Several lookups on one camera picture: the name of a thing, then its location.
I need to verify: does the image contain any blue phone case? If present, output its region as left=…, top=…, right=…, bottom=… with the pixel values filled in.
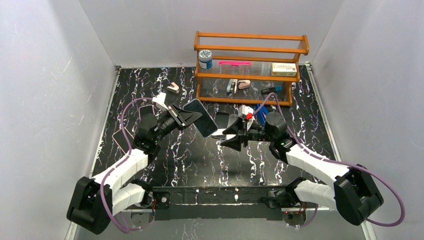
left=256, top=106, right=269, bottom=126

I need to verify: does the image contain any white cardboard box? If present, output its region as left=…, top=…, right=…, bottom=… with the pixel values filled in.
left=271, top=62, right=297, bottom=78

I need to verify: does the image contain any light blue stapler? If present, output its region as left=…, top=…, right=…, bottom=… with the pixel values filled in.
left=226, top=79, right=237, bottom=94

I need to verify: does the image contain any pink white stapler on table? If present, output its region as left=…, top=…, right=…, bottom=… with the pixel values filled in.
left=166, top=82, right=180, bottom=94

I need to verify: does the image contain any black marker pen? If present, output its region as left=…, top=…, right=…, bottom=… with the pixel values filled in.
left=260, top=86, right=282, bottom=95

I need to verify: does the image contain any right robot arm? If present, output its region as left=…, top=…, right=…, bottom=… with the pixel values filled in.
left=221, top=112, right=384, bottom=226

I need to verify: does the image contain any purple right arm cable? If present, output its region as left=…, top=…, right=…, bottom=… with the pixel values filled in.
left=253, top=92, right=406, bottom=228

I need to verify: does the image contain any phone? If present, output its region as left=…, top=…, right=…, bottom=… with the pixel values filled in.
left=211, top=111, right=230, bottom=140
left=138, top=104, right=157, bottom=123
left=112, top=128, right=134, bottom=154
left=182, top=98, right=218, bottom=138

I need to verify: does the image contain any phone in pink case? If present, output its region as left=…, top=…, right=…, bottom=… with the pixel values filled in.
left=138, top=104, right=157, bottom=123

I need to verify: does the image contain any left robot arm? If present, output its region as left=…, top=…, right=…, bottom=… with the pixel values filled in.
left=66, top=104, right=202, bottom=235

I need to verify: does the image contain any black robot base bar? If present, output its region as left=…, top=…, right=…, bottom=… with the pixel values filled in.
left=130, top=185, right=317, bottom=222

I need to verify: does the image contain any pink utility knife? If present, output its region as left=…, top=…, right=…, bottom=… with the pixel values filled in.
left=218, top=60, right=252, bottom=66

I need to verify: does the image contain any blue jar with white lid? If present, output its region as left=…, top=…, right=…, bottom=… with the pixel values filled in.
left=198, top=49, right=213, bottom=70

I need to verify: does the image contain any orange wooden shelf rack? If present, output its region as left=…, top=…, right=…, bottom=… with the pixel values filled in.
left=193, top=31, right=310, bottom=106

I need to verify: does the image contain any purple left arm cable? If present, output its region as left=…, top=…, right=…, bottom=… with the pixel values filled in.
left=100, top=96, right=157, bottom=234

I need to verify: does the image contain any phone in beige case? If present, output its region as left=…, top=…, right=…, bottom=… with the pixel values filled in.
left=112, top=128, right=134, bottom=154

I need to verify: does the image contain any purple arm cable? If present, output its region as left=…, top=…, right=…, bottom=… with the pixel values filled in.
left=253, top=92, right=406, bottom=228
left=100, top=96, right=157, bottom=234

